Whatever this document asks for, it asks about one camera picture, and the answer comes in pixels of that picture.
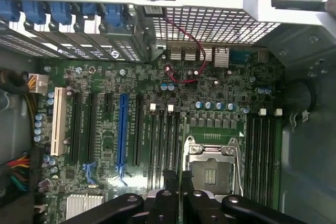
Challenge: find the RAM slot with white latch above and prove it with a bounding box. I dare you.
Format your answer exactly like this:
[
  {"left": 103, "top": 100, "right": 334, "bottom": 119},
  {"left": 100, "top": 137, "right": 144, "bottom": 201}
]
[
  {"left": 253, "top": 108, "right": 266, "bottom": 201},
  {"left": 146, "top": 102, "right": 156, "bottom": 191},
  {"left": 165, "top": 104, "right": 175, "bottom": 173},
  {"left": 267, "top": 108, "right": 283, "bottom": 208}
]

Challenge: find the silver CPU socket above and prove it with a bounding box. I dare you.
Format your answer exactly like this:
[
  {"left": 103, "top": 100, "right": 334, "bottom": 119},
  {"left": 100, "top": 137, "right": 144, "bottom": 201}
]
[{"left": 183, "top": 135, "right": 244, "bottom": 199}]

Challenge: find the metal socket locking lever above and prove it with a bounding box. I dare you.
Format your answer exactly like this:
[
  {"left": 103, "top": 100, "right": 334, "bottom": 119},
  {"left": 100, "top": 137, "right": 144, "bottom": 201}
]
[{"left": 228, "top": 137, "right": 245, "bottom": 197}]

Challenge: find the silver finned heat sink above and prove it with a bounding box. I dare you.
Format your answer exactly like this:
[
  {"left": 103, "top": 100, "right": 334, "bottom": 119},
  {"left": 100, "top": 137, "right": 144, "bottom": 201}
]
[{"left": 66, "top": 193, "right": 105, "bottom": 220}]

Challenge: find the long black expansion slot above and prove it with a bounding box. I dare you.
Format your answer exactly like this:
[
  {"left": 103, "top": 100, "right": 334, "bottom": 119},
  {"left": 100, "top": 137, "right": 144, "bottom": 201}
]
[
  {"left": 87, "top": 92, "right": 99, "bottom": 162},
  {"left": 132, "top": 94, "right": 144, "bottom": 166},
  {"left": 69, "top": 90, "right": 81, "bottom": 162}
]

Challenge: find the blue expansion slot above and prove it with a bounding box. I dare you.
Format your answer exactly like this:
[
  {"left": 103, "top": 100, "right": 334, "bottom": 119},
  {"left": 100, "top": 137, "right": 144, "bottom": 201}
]
[{"left": 115, "top": 93, "right": 130, "bottom": 182}]

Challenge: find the green motherboard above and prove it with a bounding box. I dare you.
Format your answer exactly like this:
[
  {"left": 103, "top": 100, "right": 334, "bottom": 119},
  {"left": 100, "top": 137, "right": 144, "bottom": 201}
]
[{"left": 33, "top": 47, "right": 284, "bottom": 224}]

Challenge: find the grey metal PC case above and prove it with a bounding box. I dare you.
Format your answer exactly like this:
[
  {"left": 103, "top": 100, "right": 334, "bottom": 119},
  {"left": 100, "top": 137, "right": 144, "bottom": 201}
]
[{"left": 0, "top": 0, "right": 336, "bottom": 224}]

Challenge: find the short black expansion slot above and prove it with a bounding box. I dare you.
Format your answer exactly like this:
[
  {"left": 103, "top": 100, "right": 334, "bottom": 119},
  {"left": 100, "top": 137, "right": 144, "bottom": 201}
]
[{"left": 104, "top": 93, "right": 114, "bottom": 114}]

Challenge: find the white PCI expansion slot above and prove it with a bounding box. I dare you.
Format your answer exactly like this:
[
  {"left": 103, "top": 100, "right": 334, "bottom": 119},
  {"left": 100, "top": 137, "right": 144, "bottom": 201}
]
[{"left": 50, "top": 87, "right": 67, "bottom": 157}]

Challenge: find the silver rear port block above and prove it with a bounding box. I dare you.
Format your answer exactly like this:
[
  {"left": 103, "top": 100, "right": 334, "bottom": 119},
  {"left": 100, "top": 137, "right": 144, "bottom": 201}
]
[{"left": 169, "top": 46, "right": 230, "bottom": 68}]

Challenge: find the white power connector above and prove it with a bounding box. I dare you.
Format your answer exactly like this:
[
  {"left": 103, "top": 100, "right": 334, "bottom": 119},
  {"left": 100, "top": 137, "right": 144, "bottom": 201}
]
[{"left": 28, "top": 73, "right": 50, "bottom": 94}]

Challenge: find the blue card retention clip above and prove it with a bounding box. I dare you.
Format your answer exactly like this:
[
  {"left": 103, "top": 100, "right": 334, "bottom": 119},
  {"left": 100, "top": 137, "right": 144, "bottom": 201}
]
[
  {"left": 80, "top": 3, "right": 102, "bottom": 19},
  {"left": 0, "top": 0, "right": 19, "bottom": 23},
  {"left": 49, "top": 2, "right": 74, "bottom": 27},
  {"left": 22, "top": 0, "right": 47, "bottom": 26},
  {"left": 104, "top": 4, "right": 124, "bottom": 28}
]

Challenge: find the small metal cable clip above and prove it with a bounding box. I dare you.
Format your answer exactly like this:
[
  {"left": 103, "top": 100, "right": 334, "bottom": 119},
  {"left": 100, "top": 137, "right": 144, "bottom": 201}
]
[{"left": 289, "top": 110, "right": 311, "bottom": 128}]

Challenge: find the coloured wire bundle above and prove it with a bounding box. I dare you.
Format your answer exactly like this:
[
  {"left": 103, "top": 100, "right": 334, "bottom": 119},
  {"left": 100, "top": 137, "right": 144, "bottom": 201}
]
[{"left": 7, "top": 152, "right": 32, "bottom": 193}]

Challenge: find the red and black wire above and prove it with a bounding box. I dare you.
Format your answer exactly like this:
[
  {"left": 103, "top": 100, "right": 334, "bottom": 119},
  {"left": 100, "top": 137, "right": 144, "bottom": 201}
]
[{"left": 160, "top": 15, "right": 207, "bottom": 85}]

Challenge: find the yellow wire bundle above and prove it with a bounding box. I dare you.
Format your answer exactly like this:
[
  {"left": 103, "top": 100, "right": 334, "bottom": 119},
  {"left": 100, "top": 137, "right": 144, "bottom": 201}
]
[{"left": 25, "top": 76, "right": 39, "bottom": 133}]

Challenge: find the black sleeved cable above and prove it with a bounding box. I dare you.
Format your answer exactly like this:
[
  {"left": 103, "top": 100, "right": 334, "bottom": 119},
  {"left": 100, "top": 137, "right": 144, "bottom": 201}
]
[{"left": 0, "top": 68, "right": 29, "bottom": 95}]

